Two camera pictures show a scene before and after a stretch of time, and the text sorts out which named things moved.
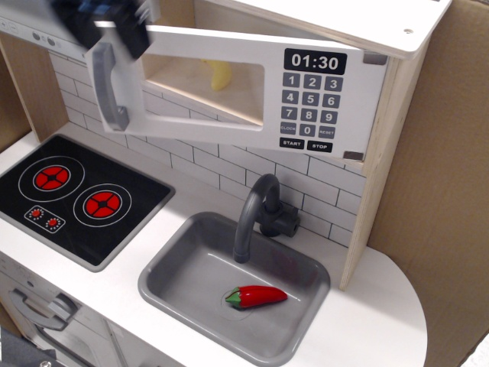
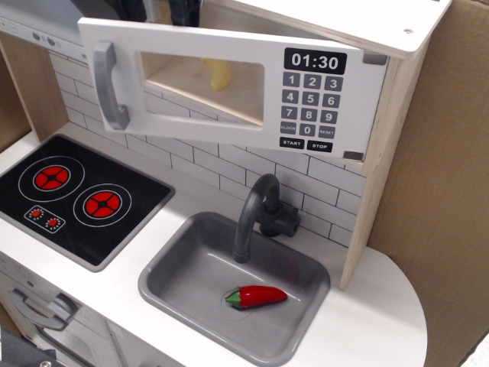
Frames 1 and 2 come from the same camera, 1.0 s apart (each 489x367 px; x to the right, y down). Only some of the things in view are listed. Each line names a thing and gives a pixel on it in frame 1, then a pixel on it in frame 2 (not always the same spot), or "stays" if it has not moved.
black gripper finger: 84,30 → 129,10
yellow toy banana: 221,74 stays
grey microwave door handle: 104,57 stays
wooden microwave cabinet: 399,29 stays
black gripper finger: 134,36 → 186,12
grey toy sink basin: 188,270 stays
